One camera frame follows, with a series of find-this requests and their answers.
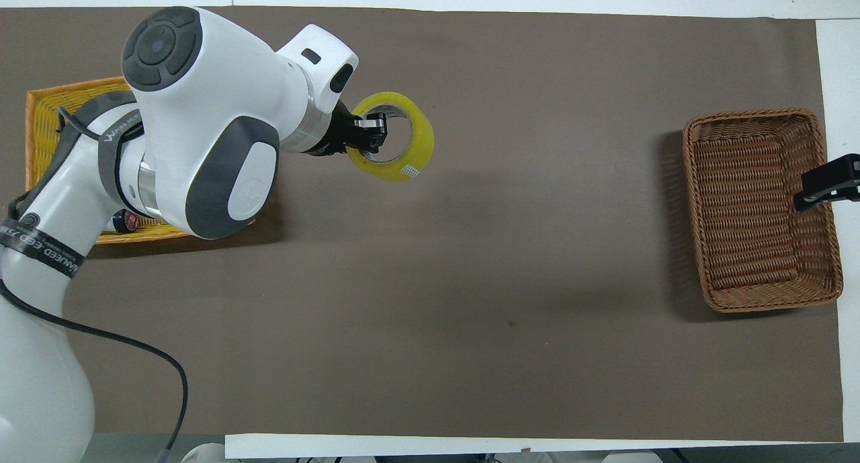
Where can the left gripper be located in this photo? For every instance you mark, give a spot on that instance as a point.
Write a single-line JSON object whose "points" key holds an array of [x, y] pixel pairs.
{"points": [[330, 137]]}

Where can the yellow tape roll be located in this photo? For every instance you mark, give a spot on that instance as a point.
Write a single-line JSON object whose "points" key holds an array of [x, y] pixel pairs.
{"points": [[416, 147]]}

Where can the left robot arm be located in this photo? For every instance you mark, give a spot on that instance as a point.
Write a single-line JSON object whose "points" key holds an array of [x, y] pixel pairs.
{"points": [[201, 80]]}

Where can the brown wicker basket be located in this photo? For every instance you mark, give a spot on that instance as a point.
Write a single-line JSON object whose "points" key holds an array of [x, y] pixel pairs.
{"points": [[746, 201]]}

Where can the yellow woven basket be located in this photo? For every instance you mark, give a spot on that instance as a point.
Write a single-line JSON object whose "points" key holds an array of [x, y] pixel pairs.
{"points": [[41, 123]]}

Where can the dark round object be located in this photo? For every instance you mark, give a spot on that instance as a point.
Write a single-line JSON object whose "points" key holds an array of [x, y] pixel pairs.
{"points": [[125, 222]]}

